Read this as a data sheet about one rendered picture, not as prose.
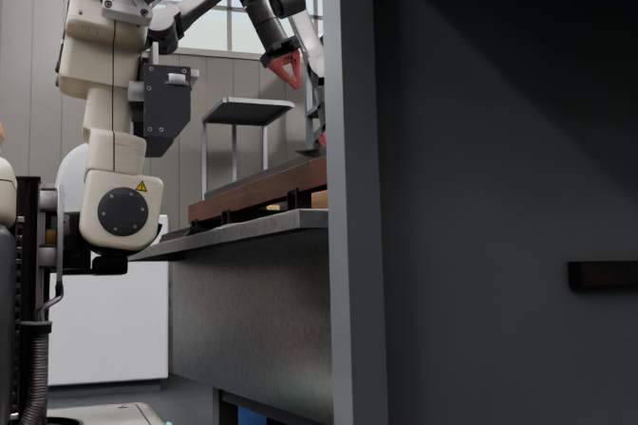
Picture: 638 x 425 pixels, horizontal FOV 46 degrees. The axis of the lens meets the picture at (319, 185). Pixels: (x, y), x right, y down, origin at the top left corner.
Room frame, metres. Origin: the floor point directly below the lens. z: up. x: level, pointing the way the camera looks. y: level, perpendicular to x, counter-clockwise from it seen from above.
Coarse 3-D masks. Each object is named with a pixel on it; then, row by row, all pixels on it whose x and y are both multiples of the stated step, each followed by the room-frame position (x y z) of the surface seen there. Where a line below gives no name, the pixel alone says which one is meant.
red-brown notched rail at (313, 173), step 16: (320, 160) 1.53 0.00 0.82; (272, 176) 1.75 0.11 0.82; (288, 176) 1.67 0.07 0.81; (304, 176) 1.60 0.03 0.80; (320, 176) 1.53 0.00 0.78; (240, 192) 1.95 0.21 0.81; (256, 192) 1.84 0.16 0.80; (272, 192) 1.75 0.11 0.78; (304, 192) 1.63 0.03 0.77; (192, 208) 2.33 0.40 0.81; (208, 208) 2.19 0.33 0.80; (224, 208) 2.06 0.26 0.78; (240, 208) 1.95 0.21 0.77; (256, 208) 1.94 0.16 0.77
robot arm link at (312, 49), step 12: (300, 12) 1.90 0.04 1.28; (300, 24) 1.89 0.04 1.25; (312, 24) 1.89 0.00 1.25; (300, 36) 1.88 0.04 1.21; (312, 36) 1.88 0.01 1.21; (300, 48) 1.89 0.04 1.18; (312, 48) 1.85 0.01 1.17; (312, 60) 1.84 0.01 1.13; (312, 72) 1.84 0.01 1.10; (312, 84) 1.88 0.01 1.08
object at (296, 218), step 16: (240, 224) 1.39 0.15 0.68; (256, 224) 1.31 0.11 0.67; (272, 224) 1.25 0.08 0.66; (288, 224) 1.19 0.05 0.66; (304, 224) 1.16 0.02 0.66; (320, 224) 1.17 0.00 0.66; (176, 240) 1.77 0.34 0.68; (192, 240) 1.66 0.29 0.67; (208, 240) 1.56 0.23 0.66; (224, 240) 1.47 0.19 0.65; (240, 240) 1.86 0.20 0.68; (256, 240) 1.84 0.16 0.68; (272, 240) 1.75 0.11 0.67; (288, 240) 1.67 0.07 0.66; (304, 240) 1.60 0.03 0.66; (144, 256) 2.05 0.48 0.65; (160, 256) 2.37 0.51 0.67; (176, 256) 2.39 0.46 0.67; (192, 256) 2.32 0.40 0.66
